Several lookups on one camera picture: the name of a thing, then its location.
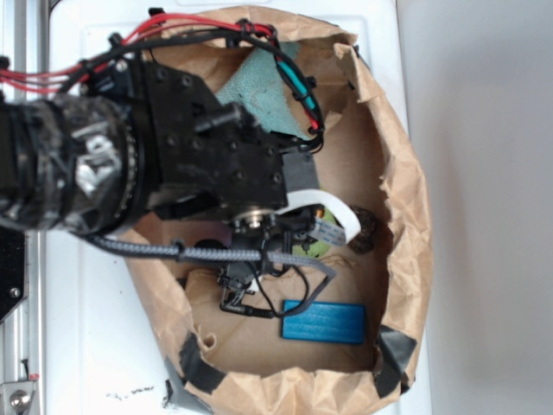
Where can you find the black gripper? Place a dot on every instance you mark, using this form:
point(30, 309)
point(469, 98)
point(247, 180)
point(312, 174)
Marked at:
point(194, 157)

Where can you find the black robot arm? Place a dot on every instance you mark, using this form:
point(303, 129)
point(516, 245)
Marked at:
point(64, 166)

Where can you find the teal microfibre cloth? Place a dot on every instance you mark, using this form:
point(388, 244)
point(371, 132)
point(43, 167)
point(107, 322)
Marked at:
point(258, 86)

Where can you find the dark brown pine cone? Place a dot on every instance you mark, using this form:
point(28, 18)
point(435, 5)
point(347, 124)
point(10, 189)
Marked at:
point(363, 242)

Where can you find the blue rectangular block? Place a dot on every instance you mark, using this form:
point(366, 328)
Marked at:
point(327, 322)

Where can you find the brown paper bag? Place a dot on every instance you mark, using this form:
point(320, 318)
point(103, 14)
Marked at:
point(231, 364)

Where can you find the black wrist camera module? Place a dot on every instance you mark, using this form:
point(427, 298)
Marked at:
point(268, 251)

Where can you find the aluminium frame rail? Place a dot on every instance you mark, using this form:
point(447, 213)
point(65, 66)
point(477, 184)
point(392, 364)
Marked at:
point(24, 39)

